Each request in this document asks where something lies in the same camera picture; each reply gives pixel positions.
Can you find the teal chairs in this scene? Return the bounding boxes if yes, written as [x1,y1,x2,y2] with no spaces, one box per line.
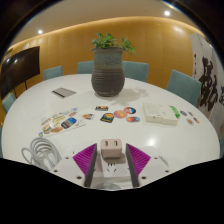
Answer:
[0,60,224,159]

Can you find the black television screen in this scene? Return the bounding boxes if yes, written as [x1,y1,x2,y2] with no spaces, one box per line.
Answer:
[0,45,41,100]

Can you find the round dark sticker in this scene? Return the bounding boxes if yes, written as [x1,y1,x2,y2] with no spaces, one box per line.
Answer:
[123,106,137,115]

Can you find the orange and blue oval sticker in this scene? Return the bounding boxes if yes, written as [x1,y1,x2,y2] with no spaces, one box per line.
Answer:
[125,115,141,124]

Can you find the potted plant in grey vase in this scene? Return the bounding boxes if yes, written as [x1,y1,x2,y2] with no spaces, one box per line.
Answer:
[90,32,138,98]

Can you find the black rectangular sticker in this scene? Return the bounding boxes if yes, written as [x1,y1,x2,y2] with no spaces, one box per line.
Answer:
[94,105,110,112]

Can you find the white calligraphy folding screen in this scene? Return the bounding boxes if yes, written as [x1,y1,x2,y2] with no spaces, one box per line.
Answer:
[189,32,224,119]

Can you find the small orange sticker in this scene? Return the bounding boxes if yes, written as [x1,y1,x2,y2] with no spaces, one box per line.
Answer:
[82,113,95,121]

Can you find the round ceiling lights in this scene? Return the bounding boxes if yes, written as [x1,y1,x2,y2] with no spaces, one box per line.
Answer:
[36,9,172,36]

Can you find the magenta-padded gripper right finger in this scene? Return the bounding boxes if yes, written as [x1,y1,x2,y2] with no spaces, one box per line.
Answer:
[125,143,172,188]

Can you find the small green packet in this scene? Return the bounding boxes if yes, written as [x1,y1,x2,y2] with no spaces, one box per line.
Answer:
[169,105,181,120]

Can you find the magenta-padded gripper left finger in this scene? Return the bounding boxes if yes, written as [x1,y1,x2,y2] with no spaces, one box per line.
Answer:
[50,143,99,188]

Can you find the white flat box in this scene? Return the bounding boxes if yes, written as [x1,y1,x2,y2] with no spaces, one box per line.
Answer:
[142,101,179,127]

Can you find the round pink sticker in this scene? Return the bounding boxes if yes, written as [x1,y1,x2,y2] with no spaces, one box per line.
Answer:
[113,110,128,120]

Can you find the dark square sticker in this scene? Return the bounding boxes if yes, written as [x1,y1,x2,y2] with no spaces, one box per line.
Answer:
[100,112,115,124]

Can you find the grey coiled power cable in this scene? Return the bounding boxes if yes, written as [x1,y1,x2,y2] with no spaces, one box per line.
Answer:
[21,136,63,172]

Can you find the small pink charger block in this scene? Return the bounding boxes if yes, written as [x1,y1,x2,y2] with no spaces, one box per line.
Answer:
[100,138,123,159]

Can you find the grey flat notebook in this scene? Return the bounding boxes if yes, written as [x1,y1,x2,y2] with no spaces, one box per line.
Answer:
[51,87,78,99]

